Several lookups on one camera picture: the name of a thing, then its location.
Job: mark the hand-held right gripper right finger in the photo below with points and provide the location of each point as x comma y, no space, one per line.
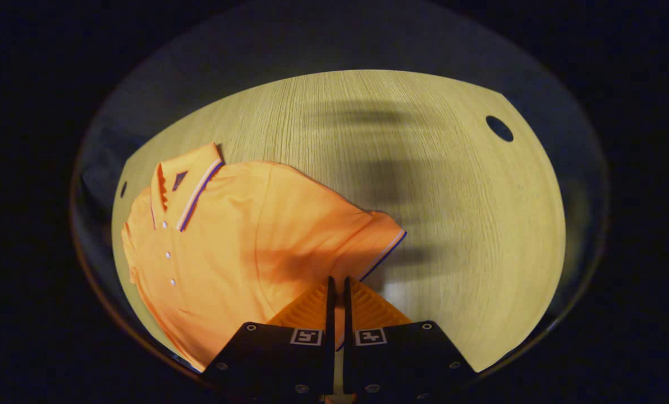
402,359

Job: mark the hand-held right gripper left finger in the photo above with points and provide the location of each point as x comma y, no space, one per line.
281,359

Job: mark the orange T-shirt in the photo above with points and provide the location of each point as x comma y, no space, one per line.
239,247

